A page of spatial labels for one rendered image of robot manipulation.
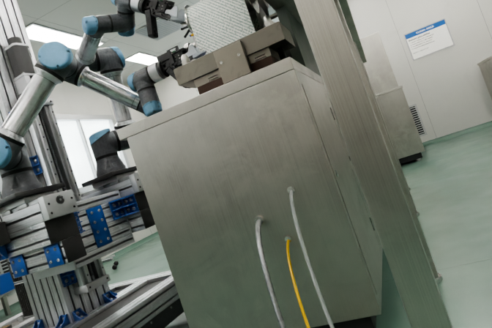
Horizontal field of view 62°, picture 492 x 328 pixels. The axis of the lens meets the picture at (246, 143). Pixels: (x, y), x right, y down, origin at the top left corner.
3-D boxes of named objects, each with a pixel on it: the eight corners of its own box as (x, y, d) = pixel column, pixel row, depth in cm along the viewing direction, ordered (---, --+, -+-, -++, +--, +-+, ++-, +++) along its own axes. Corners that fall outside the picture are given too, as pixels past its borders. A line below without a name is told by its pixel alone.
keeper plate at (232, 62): (225, 84, 135) (214, 53, 136) (252, 72, 132) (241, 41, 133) (222, 83, 133) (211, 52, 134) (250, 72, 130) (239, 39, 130)
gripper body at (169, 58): (178, 44, 158) (153, 56, 162) (185, 65, 157) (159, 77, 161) (187, 47, 165) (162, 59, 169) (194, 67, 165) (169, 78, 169)
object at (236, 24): (207, 73, 159) (192, 29, 160) (262, 50, 151) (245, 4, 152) (207, 73, 159) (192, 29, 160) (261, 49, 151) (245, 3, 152)
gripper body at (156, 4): (167, -2, 163) (142, -10, 166) (161, 19, 164) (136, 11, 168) (176, 3, 170) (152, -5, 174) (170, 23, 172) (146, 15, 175)
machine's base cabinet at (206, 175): (318, 213, 376) (287, 125, 380) (388, 193, 355) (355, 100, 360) (203, 378, 138) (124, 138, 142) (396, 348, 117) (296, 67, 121)
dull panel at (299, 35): (348, 97, 360) (339, 72, 361) (352, 96, 359) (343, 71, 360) (296, 70, 149) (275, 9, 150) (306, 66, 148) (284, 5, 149)
